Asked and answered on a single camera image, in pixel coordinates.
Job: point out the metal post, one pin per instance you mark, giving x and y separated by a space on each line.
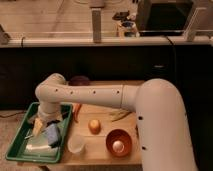
96 24

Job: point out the orange bowl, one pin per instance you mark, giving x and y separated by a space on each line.
122 135

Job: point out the orange carrot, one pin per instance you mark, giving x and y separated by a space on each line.
77 108

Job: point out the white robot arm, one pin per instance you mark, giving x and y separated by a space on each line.
164 135

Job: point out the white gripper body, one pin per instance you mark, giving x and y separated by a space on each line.
48 112

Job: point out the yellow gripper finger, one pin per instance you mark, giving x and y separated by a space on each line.
38 126

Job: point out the yellow round fruit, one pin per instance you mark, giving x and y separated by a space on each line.
94 126

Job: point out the white cup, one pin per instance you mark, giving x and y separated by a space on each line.
76 144

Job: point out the green vegetable piece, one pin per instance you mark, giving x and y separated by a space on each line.
119 114

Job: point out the blue sponge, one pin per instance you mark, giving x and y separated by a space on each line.
52 133

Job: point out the black monitor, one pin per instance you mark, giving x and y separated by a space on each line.
162 17

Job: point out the dark purple bowl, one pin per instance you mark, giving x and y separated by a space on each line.
79 81

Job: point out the green plastic tray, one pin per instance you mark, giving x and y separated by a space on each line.
25 148

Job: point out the white egg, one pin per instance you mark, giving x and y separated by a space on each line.
118 146

